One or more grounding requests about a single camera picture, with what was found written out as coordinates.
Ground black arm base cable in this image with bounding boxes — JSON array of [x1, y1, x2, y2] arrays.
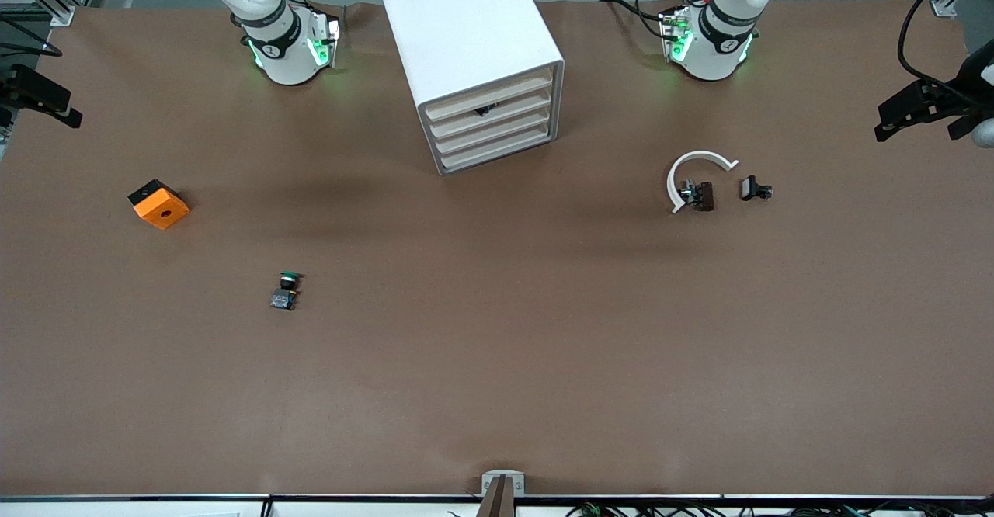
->
[[600, 0, 670, 39]]

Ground black cable bundle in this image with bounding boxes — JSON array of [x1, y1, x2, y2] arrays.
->
[[567, 501, 994, 517]]

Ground white curved plastic part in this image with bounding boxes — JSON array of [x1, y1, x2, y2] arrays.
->
[[666, 150, 740, 215]]

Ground black clip with metal part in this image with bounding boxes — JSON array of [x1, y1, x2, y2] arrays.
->
[[679, 179, 715, 213]]

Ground brown paper table cover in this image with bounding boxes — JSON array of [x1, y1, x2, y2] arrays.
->
[[0, 1, 994, 498]]

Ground grey metal bracket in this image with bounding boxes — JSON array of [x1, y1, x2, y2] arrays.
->
[[481, 470, 525, 496]]

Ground green push button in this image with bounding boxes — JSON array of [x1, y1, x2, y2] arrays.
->
[[269, 271, 304, 311]]

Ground orange box with black base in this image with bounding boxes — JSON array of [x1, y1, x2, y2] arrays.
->
[[127, 179, 191, 231]]

